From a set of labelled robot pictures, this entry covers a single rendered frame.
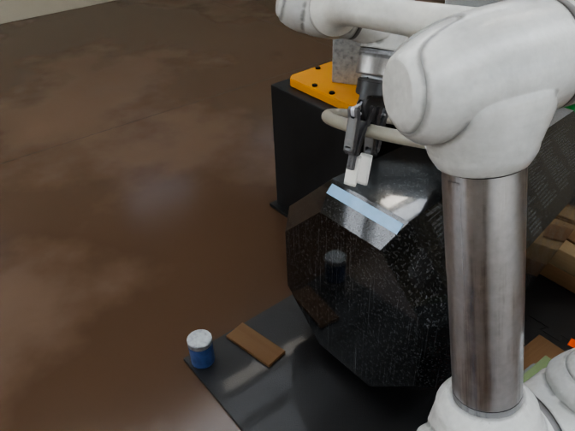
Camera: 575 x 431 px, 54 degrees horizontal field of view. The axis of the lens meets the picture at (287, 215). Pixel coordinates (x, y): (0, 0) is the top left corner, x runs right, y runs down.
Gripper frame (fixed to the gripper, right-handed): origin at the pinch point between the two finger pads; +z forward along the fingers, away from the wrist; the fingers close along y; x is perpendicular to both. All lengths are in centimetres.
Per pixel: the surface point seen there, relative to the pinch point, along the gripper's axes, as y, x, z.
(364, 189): 50, 28, 16
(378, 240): 42, 15, 28
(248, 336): 57, 75, 94
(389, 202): 49, 18, 17
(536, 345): 114, -21, 69
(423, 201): 56, 10, 15
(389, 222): 44, 13, 22
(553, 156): 120, -7, -1
